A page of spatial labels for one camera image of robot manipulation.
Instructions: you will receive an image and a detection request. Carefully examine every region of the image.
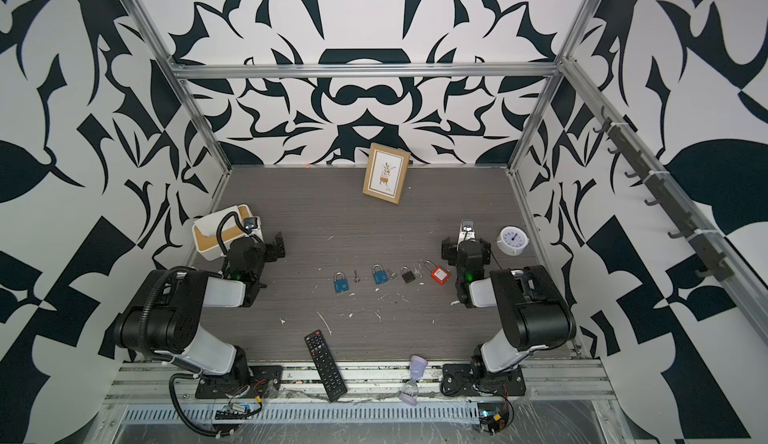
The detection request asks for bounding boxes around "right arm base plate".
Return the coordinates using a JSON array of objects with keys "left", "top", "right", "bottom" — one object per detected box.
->
[{"left": 440, "top": 363, "right": 527, "bottom": 397}]

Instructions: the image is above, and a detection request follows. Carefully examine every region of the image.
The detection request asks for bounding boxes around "white tissue box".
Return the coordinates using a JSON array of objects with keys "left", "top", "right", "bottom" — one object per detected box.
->
[{"left": 192, "top": 204, "right": 263, "bottom": 261}]

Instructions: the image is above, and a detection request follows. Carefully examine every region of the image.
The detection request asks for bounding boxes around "small blue padlock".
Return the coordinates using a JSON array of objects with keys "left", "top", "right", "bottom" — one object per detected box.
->
[{"left": 371, "top": 264, "right": 389, "bottom": 285}]

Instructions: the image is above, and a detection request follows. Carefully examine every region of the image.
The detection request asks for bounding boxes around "black wall hook rail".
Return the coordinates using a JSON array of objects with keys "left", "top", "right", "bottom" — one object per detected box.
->
[{"left": 595, "top": 116, "right": 735, "bottom": 282}]

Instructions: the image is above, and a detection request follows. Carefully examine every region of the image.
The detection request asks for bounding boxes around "purple hourglass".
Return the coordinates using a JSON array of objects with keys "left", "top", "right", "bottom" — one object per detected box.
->
[{"left": 397, "top": 355, "right": 428, "bottom": 406}]

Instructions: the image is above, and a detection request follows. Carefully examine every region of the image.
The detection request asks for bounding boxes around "large blue padlock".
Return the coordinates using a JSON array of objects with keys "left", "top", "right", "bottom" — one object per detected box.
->
[{"left": 333, "top": 272, "right": 349, "bottom": 293}]

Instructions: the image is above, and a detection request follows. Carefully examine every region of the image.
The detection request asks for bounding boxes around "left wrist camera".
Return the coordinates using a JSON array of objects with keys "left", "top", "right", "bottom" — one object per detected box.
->
[{"left": 242, "top": 216, "right": 259, "bottom": 233}]

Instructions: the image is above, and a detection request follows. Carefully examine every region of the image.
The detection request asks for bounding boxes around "small black padlock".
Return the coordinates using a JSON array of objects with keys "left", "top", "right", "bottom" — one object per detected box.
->
[{"left": 400, "top": 266, "right": 417, "bottom": 284}]

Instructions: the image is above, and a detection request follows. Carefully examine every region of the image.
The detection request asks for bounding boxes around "wooden picture frame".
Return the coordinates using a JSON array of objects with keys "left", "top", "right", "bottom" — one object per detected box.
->
[{"left": 363, "top": 143, "right": 411, "bottom": 204}]

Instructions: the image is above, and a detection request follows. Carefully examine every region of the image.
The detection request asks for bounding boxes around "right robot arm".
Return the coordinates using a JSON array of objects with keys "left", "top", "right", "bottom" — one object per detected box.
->
[{"left": 441, "top": 238, "right": 576, "bottom": 392}]

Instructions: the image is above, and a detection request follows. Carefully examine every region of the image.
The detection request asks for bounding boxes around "red padlock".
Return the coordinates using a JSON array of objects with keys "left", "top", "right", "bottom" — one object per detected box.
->
[{"left": 424, "top": 260, "right": 451, "bottom": 285}]

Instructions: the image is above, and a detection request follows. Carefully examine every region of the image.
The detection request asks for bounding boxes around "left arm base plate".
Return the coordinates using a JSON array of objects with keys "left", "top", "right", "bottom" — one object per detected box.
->
[{"left": 195, "top": 365, "right": 283, "bottom": 399}]

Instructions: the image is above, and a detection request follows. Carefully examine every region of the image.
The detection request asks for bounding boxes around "black remote control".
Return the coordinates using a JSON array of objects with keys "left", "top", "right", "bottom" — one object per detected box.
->
[{"left": 304, "top": 330, "right": 348, "bottom": 402}]

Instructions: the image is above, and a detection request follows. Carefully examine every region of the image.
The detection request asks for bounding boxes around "white alarm clock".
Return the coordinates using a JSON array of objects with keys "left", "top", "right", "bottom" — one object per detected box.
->
[{"left": 496, "top": 225, "right": 530, "bottom": 256}]

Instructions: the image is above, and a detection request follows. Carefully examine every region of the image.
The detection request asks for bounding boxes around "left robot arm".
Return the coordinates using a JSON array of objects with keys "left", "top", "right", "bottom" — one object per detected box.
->
[{"left": 113, "top": 233, "right": 286, "bottom": 399}]

